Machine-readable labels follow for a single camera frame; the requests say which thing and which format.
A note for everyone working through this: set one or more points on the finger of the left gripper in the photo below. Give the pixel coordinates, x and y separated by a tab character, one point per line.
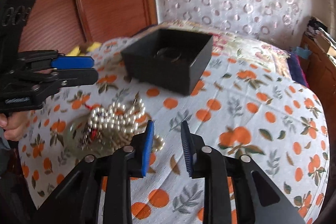
72	62
78	77

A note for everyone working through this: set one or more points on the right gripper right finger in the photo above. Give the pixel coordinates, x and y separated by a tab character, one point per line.
188	147

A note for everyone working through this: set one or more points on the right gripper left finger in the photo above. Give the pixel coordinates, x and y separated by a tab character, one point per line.
147	143

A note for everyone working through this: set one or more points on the red beaded charm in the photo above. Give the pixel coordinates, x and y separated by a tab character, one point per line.
92	132

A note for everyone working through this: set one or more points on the green jade bangle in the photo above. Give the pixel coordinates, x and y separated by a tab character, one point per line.
74	132

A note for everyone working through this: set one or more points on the black square jewelry box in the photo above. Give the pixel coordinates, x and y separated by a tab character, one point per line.
171	59

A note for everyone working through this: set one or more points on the person's left hand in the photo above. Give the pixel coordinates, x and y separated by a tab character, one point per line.
14	125

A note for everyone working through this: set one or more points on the yellow striped plush pillow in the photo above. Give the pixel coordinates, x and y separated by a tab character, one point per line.
84	49

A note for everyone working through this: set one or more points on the orange print bed sheet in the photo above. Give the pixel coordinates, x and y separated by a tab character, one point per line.
238	108

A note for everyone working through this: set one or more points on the floral quilt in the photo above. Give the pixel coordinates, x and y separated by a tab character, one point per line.
253	51

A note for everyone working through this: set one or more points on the navy blue blanket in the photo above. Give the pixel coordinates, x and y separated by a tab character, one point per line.
295	69

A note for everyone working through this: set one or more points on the teal tissue pack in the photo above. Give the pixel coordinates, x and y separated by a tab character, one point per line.
304	53

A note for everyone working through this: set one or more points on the wooden side cabinet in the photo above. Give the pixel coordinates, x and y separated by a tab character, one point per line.
320	74

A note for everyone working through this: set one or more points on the cardboard box on cabinet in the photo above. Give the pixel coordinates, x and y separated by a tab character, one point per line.
326	44

